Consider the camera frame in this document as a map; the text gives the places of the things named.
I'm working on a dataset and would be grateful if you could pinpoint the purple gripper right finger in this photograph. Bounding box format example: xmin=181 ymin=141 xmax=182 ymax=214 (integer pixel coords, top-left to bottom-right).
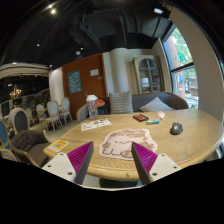
xmin=131 ymin=142 xmax=180 ymax=185

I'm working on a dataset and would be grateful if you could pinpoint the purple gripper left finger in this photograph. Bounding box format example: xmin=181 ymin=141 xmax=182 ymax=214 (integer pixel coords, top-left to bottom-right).
xmin=42 ymin=142 xmax=94 ymax=184

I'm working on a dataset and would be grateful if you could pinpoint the black computer mouse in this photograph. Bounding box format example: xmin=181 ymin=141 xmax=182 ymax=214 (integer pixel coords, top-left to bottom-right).
xmin=170 ymin=122 xmax=183 ymax=135

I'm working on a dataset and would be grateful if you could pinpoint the green tube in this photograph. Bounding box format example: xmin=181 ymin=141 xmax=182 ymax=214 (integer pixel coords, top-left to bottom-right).
xmin=146 ymin=119 xmax=159 ymax=125

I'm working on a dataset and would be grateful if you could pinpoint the round wooden table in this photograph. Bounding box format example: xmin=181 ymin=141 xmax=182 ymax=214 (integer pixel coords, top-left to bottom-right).
xmin=42 ymin=108 xmax=224 ymax=183

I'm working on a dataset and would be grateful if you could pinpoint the grey tufted armchair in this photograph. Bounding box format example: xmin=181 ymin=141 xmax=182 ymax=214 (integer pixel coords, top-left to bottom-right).
xmin=11 ymin=130 xmax=50 ymax=168

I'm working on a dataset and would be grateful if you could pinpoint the black and red card box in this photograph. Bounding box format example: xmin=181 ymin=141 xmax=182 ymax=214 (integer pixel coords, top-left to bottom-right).
xmin=133 ymin=114 xmax=149 ymax=122

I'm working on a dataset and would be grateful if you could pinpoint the white printed menu sheet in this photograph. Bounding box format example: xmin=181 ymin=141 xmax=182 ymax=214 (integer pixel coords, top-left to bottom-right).
xmin=81 ymin=119 xmax=111 ymax=131

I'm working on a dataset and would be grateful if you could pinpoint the pink small object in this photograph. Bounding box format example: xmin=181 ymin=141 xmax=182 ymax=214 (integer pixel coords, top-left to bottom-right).
xmin=157 ymin=111 xmax=165 ymax=120

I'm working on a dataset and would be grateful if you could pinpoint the grey chair behind table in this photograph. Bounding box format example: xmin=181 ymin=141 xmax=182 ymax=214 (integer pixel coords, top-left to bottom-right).
xmin=76 ymin=105 xmax=88 ymax=123

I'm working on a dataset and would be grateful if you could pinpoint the white dining chair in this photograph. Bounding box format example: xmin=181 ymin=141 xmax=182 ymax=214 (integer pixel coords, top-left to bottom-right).
xmin=45 ymin=100 xmax=62 ymax=127
xmin=59 ymin=97 xmax=72 ymax=123

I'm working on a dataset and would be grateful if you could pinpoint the light diagonal cushion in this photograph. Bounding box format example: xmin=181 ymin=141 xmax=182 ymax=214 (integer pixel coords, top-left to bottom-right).
xmin=139 ymin=97 xmax=171 ymax=112

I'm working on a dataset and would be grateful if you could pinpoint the clear plastic water jug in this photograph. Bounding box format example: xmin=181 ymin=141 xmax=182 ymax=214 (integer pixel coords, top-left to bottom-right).
xmin=86 ymin=95 xmax=98 ymax=120

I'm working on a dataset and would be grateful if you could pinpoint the grey sofa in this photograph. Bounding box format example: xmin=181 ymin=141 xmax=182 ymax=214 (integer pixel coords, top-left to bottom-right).
xmin=106 ymin=91 xmax=190 ymax=115

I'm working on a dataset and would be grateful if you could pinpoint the grey oval-back chair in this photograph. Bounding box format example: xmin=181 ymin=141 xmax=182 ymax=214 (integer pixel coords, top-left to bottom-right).
xmin=13 ymin=109 xmax=30 ymax=133

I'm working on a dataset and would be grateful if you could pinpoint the striped cushion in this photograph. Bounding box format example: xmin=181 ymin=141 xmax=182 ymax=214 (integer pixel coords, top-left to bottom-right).
xmin=109 ymin=91 xmax=133 ymax=114

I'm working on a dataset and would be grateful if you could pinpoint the chandelier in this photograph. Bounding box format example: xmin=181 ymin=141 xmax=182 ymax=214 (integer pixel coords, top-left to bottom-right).
xmin=10 ymin=85 xmax=21 ymax=99

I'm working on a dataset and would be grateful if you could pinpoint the large window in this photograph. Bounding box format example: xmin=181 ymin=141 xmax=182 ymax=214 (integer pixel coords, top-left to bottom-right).
xmin=162 ymin=25 xmax=199 ymax=108

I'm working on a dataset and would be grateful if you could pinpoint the blue wall poster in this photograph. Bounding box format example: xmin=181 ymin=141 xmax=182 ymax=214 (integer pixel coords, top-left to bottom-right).
xmin=68 ymin=70 xmax=82 ymax=94

